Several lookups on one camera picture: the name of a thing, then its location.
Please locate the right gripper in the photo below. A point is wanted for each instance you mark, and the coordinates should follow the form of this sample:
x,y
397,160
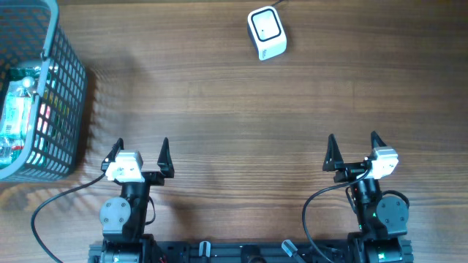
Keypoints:
x,y
333,156

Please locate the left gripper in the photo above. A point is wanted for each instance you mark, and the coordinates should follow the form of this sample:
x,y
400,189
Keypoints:
x,y
164,164

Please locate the teal snack packet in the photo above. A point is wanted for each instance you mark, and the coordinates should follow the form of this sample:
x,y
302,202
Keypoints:
x,y
15,115

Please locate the yellow liquid bottle silver cap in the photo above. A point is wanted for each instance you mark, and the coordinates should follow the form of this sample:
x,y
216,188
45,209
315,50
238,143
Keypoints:
x,y
28,86

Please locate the green sponge package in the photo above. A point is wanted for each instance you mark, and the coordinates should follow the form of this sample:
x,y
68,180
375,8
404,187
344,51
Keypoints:
x,y
32,68

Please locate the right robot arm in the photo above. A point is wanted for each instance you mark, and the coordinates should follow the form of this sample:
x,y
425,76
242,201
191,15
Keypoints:
x,y
382,215

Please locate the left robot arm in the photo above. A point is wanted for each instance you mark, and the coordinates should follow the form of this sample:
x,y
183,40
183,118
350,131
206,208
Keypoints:
x,y
123,218

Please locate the white barcode scanner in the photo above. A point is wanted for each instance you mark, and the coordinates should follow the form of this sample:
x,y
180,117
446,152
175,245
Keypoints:
x,y
266,32

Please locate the grey plastic mesh basket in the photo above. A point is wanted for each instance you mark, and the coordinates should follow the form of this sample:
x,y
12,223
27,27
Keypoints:
x,y
30,30

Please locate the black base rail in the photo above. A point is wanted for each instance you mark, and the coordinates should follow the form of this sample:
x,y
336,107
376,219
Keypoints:
x,y
335,250

